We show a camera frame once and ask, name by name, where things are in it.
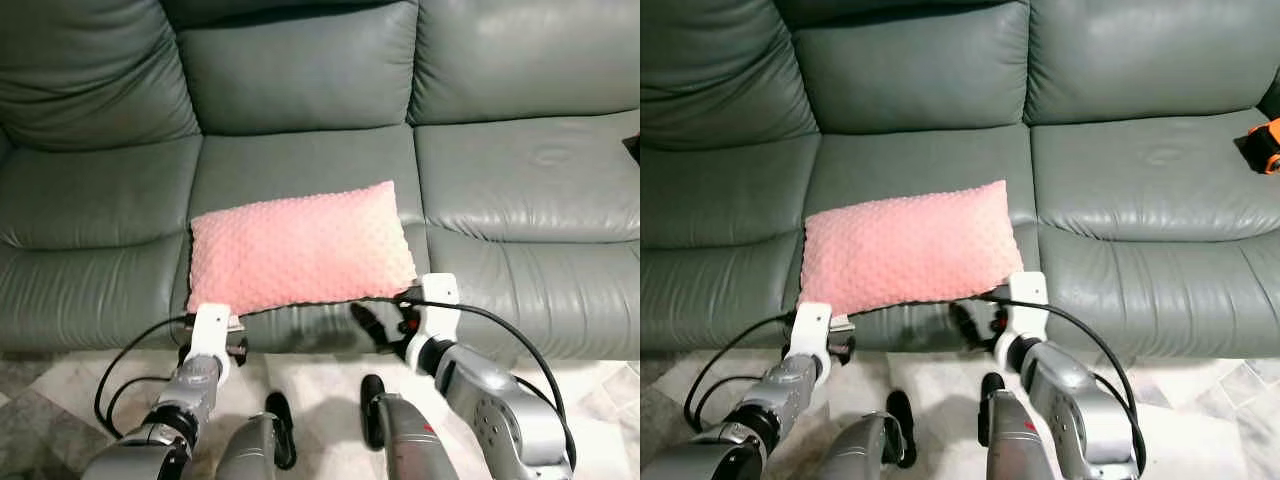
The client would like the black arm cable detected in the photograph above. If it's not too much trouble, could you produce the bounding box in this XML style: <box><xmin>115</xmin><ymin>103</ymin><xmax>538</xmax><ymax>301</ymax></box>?
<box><xmin>972</xmin><ymin>290</ymin><xmax>1148</xmax><ymax>473</ymax></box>
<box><xmin>93</xmin><ymin>315</ymin><xmax>193</xmax><ymax>443</ymax></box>
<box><xmin>393</xmin><ymin>293</ymin><xmax>578</xmax><ymax>471</ymax></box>
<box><xmin>683</xmin><ymin>315</ymin><xmax>796</xmax><ymax>436</ymax></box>

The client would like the pink textured pillow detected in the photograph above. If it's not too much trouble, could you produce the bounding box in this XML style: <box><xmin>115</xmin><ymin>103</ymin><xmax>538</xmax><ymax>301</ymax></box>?
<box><xmin>800</xmin><ymin>180</ymin><xmax>1026</xmax><ymax>318</ymax></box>
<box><xmin>187</xmin><ymin>180</ymin><xmax>419</xmax><ymax>318</ymax></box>

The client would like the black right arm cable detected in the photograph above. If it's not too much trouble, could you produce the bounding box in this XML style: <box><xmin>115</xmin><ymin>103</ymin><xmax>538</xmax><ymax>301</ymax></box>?
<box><xmin>393</xmin><ymin>293</ymin><xmax>578</xmax><ymax>471</ymax></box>
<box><xmin>972</xmin><ymin>290</ymin><xmax>1148</xmax><ymax>473</ymax></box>

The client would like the silver left robot leg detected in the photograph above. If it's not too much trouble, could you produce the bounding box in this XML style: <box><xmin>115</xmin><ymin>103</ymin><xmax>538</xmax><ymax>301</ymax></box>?
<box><xmin>815</xmin><ymin>390</ymin><xmax>916</xmax><ymax>480</ymax></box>
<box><xmin>215</xmin><ymin>392</ymin><xmax>298</xmax><ymax>480</ymax></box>

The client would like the silver right robot leg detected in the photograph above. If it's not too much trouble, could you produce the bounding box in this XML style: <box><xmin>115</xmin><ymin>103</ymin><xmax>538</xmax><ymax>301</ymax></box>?
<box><xmin>360</xmin><ymin>375</ymin><xmax>461</xmax><ymax>480</ymax></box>
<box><xmin>978</xmin><ymin>372</ymin><xmax>1061</xmax><ymax>480</ymax></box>

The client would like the silver robot leg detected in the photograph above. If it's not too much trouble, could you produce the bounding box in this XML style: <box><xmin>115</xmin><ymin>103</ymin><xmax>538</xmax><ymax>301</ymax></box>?
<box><xmin>815</xmin><ymin>390</ymin><xmax>916</xmax><ymax>480</ymax></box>
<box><xmin>360</xmin><ymin>375</ymin><xmax>461</xmax><ymax>480</ymax></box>
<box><xmin>978</xmin><ymin>372</ymin><xmax>1061</xmax><ymax>480</ymax></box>
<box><xmin>215</xmin><ymin>392</ymin><xmax>298</xmax><ymax>480</ymax></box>

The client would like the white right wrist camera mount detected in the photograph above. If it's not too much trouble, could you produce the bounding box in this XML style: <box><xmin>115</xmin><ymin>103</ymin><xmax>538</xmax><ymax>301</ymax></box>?
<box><xmin>995</xmin><ymin>272</ymin><xmax>1049</xmax><ymax>366</ymax></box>
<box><xmin>405</xmin><ymin>273</ymin><xmax>461</xmax><ymax>366</ymax></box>

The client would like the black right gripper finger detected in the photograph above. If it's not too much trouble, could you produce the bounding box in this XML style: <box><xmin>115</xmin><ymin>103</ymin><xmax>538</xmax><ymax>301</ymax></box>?
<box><xmin>350</xmin><ymin>303</ymin><xmax>396</xmax><ymax>351</ymax></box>
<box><xmin>950</xmin><ymin>303</ymin><xmax>991</xmax><ymax>351</ymax></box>

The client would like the grey-green leather sofa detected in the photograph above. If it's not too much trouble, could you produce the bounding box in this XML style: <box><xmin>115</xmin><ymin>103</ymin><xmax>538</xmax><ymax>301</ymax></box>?
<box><xmin>640</xmin><ymin>0</ymin><xmax>1280</xmax><ymax>363</ymax></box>
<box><xmin>0</xmin><ymin>0</ymin><xmax>641</xmax><ymax>363</ymax></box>

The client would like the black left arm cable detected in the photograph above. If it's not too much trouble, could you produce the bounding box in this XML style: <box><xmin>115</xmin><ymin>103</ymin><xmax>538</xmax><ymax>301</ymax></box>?
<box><xmin>93</xmin><ymin>315</ymin><xmax>193</xmax><ymax>443</ymax></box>
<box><xmin>683</xmin><ymin>315</ymin><xmax>796</xmax><ymax>436</ymax></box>

